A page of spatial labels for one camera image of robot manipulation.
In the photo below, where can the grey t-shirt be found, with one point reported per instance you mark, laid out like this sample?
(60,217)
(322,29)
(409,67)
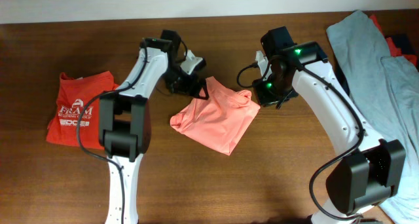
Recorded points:
(385,90)

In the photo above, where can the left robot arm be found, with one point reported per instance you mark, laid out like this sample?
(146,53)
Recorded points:
(125,119)

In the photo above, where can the salmon pink printed t-shirt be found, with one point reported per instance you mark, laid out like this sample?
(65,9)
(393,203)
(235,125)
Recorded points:
(220,121)

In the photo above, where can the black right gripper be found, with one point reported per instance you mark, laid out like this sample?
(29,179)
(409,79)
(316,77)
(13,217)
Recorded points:
(264,98)

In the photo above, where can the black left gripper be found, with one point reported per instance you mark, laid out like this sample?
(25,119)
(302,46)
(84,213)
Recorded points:
(188,88)

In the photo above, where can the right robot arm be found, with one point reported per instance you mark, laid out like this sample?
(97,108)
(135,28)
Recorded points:
(367,168)

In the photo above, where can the red garment in pile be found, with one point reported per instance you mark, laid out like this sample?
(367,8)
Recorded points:
(411,58)

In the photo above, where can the folded red printed t-shirt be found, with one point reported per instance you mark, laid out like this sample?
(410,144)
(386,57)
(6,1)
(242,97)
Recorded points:
(73,96)

